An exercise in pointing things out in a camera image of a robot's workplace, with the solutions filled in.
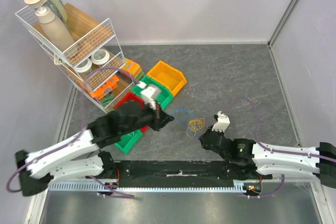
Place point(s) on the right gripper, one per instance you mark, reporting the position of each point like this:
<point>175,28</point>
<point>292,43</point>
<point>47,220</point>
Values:
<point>212,138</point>

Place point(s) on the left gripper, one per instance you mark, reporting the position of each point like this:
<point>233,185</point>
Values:
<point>164,119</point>

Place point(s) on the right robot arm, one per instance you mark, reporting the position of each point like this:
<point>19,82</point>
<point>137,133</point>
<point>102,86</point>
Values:
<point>246,159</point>

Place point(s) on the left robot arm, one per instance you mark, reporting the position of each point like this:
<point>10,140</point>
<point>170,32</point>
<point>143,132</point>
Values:
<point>35,168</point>

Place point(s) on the green bin upper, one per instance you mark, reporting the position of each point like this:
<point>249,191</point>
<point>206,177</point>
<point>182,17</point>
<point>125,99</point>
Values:
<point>165,97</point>

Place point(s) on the green bin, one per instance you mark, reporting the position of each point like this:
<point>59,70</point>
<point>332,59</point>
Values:
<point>128,141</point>
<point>165,97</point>

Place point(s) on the yellow plastic bin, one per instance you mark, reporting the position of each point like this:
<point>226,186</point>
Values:
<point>168,76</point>

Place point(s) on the red plastic bin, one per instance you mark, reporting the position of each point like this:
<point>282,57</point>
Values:
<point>128,100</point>

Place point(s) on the green bin lower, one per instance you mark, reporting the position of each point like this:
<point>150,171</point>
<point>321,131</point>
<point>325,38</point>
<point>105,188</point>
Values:
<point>128,141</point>

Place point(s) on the orange snack box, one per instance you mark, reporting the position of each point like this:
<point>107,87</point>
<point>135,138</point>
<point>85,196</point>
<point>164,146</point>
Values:
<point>99,85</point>

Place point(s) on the white lid jar right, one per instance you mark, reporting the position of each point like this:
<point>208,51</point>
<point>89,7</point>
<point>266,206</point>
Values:
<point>100,57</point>

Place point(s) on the white lid jar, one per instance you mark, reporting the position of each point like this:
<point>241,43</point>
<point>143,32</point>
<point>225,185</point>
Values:
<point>84,69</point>
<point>100,57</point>

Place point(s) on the white lid jar left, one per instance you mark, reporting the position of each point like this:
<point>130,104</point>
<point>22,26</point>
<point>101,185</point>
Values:
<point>84,69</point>

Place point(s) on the beige pump bottle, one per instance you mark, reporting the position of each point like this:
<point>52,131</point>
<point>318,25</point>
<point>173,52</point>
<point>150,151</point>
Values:
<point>56,31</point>

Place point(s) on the green bottle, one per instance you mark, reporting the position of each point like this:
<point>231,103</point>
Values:
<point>57,7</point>

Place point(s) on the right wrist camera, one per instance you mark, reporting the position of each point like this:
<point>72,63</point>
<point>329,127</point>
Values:
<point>222,122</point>

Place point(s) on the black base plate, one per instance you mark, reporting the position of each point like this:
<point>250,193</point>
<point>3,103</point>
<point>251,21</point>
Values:
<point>184,173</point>

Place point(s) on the slotted cable duct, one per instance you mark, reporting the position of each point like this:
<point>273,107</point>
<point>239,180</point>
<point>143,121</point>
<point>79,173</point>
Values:
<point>93,186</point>

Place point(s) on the white wire shelf rack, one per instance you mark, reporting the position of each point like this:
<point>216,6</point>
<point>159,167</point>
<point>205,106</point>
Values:
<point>79,48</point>

